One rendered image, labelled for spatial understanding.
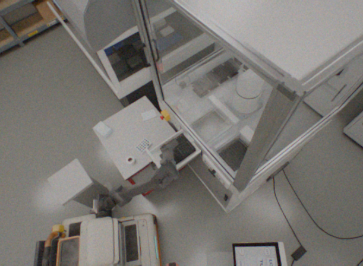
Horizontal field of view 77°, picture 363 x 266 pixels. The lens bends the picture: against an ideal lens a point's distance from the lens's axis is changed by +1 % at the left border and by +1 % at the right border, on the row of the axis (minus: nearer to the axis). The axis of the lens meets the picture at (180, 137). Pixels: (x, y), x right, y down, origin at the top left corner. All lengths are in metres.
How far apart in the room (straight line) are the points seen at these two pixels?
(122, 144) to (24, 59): 3.03
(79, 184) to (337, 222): 2.44
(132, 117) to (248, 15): 1.49
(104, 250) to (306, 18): 1.24
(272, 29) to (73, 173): 1.78
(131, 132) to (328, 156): 2.19
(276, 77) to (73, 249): 1.57
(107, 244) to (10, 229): 2.12
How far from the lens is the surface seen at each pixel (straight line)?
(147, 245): 2.27
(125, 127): 2.12
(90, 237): 1.22
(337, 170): 3.04
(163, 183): 1.06
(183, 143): 1.82
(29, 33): 4.88
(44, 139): 3.47
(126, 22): 1.87
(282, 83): 0.71
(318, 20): 0.97
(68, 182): 2.10
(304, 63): 0.80
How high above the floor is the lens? 2.49
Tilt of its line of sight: 62 degrees down
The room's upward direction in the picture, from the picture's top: 10 degrees counter-clockwise
